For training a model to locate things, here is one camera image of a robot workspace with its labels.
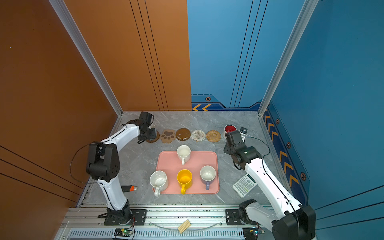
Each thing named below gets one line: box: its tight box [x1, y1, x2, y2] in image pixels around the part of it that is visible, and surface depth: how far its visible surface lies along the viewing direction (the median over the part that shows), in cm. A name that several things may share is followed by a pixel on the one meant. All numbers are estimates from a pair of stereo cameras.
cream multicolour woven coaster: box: [191, 129, 206, 142], surface depth 107 cm
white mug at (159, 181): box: [149, 170, 169, 197], surface depth 81 cm
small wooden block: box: [178, 219, 191, 234], surface depth 72 cm
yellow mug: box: [177, 169, 193, 195], surface depth 81 cm
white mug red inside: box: [223, 124, 238, 134], surface depth 101 cm
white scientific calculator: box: [232, 173, 258, 198], surface depth 84 cm
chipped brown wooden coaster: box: [175, 128, 191, 141], surface depth 107 cm
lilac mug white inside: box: [200, 165, 217, 190], surface depth 83 cm
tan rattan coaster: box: [206, 130, 221, 143], surface depth 107 cm
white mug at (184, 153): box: [176, 145, 191, 166], surface depth 90 cm
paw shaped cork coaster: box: [159, 129, 176, 144], surface depth 107 cm
